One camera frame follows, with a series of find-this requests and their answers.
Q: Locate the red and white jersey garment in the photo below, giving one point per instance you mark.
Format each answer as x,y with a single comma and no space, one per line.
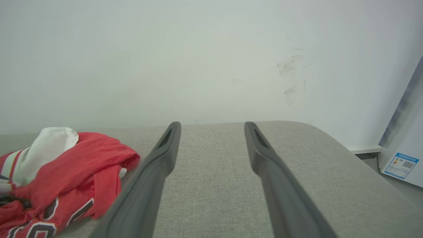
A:
62,185

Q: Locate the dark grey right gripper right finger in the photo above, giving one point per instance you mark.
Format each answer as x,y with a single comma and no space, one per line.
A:
281,191

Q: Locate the white appliance with energy label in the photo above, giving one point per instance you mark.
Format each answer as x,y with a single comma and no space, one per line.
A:
404,145

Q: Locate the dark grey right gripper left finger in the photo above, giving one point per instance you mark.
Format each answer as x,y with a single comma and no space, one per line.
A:
145,191

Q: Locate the grey fabric sofa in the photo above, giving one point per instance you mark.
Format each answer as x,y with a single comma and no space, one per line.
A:
218,185

